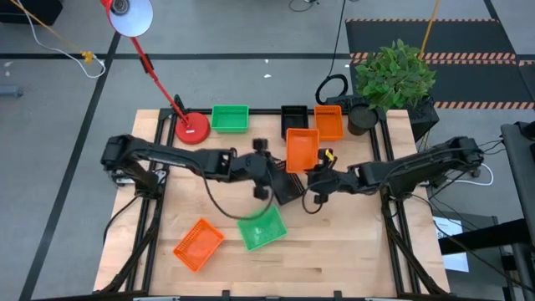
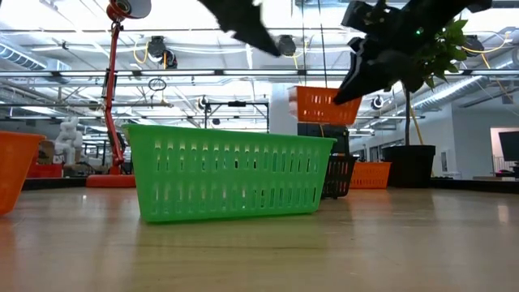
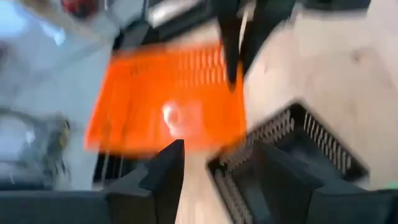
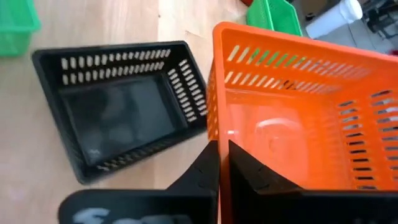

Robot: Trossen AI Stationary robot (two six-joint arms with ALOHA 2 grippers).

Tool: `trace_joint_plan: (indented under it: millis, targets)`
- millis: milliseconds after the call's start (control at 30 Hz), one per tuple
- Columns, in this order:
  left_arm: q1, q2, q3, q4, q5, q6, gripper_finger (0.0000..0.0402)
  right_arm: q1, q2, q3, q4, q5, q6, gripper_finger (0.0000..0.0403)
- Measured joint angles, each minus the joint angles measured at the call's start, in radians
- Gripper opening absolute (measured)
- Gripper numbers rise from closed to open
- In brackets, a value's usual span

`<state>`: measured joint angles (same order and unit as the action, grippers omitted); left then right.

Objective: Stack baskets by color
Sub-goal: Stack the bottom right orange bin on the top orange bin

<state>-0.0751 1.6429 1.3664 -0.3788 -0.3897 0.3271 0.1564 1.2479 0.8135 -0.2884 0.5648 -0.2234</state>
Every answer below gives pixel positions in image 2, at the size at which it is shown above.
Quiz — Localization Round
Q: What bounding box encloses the green plastic slotted basket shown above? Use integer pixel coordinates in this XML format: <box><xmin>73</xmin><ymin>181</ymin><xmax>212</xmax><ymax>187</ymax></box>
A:
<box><xmin>122</xmin><ymin>123</ymin><xmax>337</xmax><ymax>224</ymax></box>

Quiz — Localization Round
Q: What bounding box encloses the green leafy artificial tree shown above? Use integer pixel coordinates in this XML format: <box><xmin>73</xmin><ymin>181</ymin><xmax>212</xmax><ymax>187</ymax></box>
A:
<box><xmin>399</xmin><ymin>18</ymin><xmax>471</xmax><ymax>147</ymax></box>

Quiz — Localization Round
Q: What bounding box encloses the red crate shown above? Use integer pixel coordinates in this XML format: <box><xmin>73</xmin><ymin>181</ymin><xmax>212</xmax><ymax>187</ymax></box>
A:
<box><xmin>26</xmin><ymin>163</ymin><xmax>64</xmax><ymax>179</ymax></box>

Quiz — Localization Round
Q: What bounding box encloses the black aluminium table frame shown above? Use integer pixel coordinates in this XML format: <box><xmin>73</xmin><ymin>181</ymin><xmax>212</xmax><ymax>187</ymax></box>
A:
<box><xmin>22</xmin><ymin>176</ymin><xmax>519</xmax><ymax>195</ymax></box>

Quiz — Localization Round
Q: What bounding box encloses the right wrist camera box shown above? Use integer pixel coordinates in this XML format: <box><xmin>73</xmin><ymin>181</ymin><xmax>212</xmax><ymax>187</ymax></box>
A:
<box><xmin>341</xmin><ymin>0</ymin><xmax>402</xmax><ymax>28</ymax></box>

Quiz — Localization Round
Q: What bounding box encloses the black metal frame stand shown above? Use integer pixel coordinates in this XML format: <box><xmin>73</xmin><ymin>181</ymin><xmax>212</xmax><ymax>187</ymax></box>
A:
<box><xmin>204</xmin><ymin>100</ymin><xmax>271</xmax><ymax>134</ymax></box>

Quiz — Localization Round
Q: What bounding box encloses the black monitor screen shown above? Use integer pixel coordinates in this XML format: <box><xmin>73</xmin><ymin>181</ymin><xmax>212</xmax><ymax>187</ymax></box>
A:
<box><xmin>498</xmin><ymin>130</ymin><xmax>519</xmax><ymax>163</ymax></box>

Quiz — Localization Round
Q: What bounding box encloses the red desk lamp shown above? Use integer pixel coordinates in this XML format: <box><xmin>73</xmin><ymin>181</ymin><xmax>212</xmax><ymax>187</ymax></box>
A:
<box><xmin>84</xmin><ymin>0</ymin><xmax>153</xmax><ymax>189</ymax></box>

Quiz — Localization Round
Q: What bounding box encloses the white sculpture figure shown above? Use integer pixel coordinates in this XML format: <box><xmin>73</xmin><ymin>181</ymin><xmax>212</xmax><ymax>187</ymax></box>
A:
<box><xmin>54</xmin><ymin>116</ymin><xmax>84</xmax><ymax>166</ymax></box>

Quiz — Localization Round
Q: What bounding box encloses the orange plastic slotted basket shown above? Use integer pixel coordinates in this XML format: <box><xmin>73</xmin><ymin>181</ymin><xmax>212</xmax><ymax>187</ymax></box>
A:
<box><xmin>290</xmin><ymin>85</ymin><xmax>362</xmax><ymax>126</ymax></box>
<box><xmin>349</xmin><ymin>161</ymin><xmax>392</xmax><ymax>190</ymax></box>
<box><xmin>0</xmin><ymin>131</ymin><xmax>46</xmax><ymax>217</ymax></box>

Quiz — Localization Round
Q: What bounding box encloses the black plant pot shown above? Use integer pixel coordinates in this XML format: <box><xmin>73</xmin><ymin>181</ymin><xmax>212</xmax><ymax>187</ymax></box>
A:
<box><xmin>381</xmin><ymin>144</ymin><xmax>437</xmax><ymax>189</ymax></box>

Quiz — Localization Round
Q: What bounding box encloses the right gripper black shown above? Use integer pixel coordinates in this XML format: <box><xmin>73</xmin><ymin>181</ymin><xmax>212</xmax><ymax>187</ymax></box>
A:
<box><xmin>332</xmin><ymin>19</ymin><xmax>431</xmax><ymax>106</ymax></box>

